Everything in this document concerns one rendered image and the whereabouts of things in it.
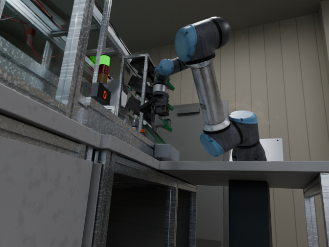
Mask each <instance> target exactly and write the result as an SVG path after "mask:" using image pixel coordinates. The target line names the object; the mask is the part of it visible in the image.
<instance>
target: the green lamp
mask: <svg viewBox="0 0 329 247"><path fill-rule="evenodd" d="M99 64H106V65H108V66H109V64H110V57H108V56H106V55H102V56H101V57H100V62H99Z"/></svg>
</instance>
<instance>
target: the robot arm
mask: <svg viewBox="0 0 329 247"><path fill-rule="evenodd" d="M231 34H232V31H231V27H230V25H229V23H228V22H227V21H226V20H225V19H223V18H221V17H212V18H208V19H206V20H203V21H200V22H197V23H194V24H191V25H187V26H185V27H183V28H181V29H179V30H178V32H177V33H176V37H175V50H176V53H177V56H178V57H176V58H174V59H171V60H169V59H163V60H162V61H161V62H160V63H159V65H158V67H157V68H155V71H154V83H153V98H152V99H150V100H149V101H147V102H146V103H144V104H143V105H141V106H140V107H138V109H139V111H140V112H142V113H144V112H146V111H147V110H149V109H151V125H152V130H153V132H156V129H157V128H158V127H162V126H164V122H163V121H162V120H161V117H160V116H162V117H165V116H169V104H168V98H169V95H168V93H166V90H167V80H168V78H169V76H170V75H173V74H175V73H178V72H180V71H183V70H185V69H188V68H191V72H192V75H193V79H194V83H195V87H196V91H197V94H198V98H199V102H200V106H201V110H202V114H203V118H204V121H205V123H204V124H203V126H202V128H203V132H204V133H202V134H201V135H200V142H201V144H202V146H203V147H204V149H205V150H206V151H207V152H208V153H209V154H210V155H212V156H214V157H218V156H220V155H222V154H225V153H226V152H228V151H229V150H231V149H233V150H232V160H233V161H264V160H265V157H266V156H265V150H264V148H263V147H262V145H261V143H260V141H259V129H258V121H257V117H256V115H255V113H253V112H251V111H235V112H232V113H231V114H230V115H229V120H228V119H226V118H225V115H224V110H223V106H222V101H221V97H220V93H219V89H218V84H217V80H216V75H215V71H214V66H213V60H214V59H215V52H214V50H216V49H219V48H221V47H223V46H224V45H226V44H227V43H228V41H229V40H230V37H231Z"/></svg>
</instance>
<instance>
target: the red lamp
mask: <svg viewBox="0 0 329 247"><path fill-rule="evenodd" d="M108 71H109V66H108V65H106V64H100V65H99V68H98V74H99V73H104V74H106V75H108Z"/></svg>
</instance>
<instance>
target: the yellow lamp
mask: <svg viewBox="0 0 329 247"><path fill-rule="evenodd" d="M107 79H108V76H107V75H106V74H104V73H99V74H98V75H97V82H104V83H106V84H107Z"/></svg>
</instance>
